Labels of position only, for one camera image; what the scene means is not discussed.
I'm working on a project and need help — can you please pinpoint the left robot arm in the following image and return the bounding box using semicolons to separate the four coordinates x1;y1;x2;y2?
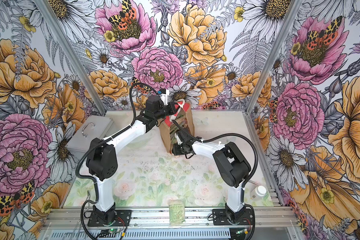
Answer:
86;89;176;226

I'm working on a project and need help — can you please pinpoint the burlap tote bag red front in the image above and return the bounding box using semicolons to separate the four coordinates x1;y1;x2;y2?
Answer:
157;99;196;154

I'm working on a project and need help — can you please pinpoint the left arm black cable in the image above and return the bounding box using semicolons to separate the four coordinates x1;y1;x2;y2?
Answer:
74;82;160;240

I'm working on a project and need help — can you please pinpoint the white plastic bottle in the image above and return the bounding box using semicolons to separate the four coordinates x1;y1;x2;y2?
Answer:
250;185;267;200

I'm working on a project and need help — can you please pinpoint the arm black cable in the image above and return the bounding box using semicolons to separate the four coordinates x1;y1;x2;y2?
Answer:
171;119;259;240
74;82;160;240

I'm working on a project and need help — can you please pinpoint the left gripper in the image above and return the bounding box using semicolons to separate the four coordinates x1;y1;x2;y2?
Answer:
154;100;181;119

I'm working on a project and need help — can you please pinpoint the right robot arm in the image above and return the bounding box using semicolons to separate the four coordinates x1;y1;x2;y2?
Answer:
172;129;258;225

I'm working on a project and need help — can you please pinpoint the aluminium front rail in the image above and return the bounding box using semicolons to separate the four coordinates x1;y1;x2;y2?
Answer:
43;206;298;230

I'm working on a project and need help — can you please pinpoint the green printed packet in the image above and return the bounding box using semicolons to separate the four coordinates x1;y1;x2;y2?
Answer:
168;200;185;226

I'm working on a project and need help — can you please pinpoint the grey metal box with handle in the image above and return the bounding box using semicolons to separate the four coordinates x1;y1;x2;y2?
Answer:
66;116;114;160

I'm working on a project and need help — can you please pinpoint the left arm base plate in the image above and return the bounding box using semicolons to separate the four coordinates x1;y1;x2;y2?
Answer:
88;209;132;227

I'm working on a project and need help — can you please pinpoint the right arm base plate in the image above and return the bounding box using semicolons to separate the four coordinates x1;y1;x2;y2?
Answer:
212;208;255;226

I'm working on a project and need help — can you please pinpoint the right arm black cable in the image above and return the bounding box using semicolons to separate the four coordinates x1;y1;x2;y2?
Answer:
171;119;259;240

